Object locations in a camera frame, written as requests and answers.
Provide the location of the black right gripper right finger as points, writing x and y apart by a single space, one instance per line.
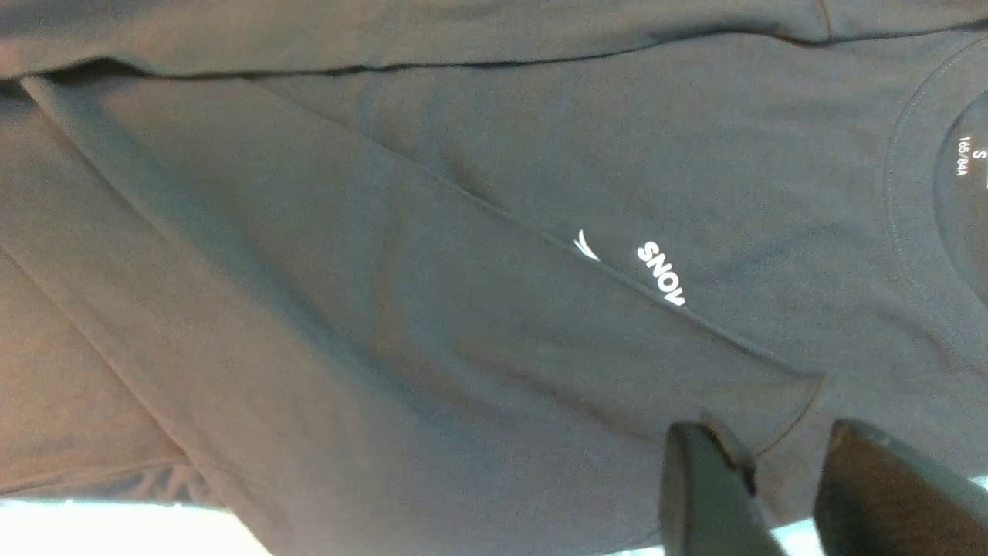
879 496

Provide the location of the dark gray long-sleeve shirt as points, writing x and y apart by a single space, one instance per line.
435 277

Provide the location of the green checkered table mat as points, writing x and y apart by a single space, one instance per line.
72 528

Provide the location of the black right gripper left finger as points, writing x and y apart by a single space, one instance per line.
708 494

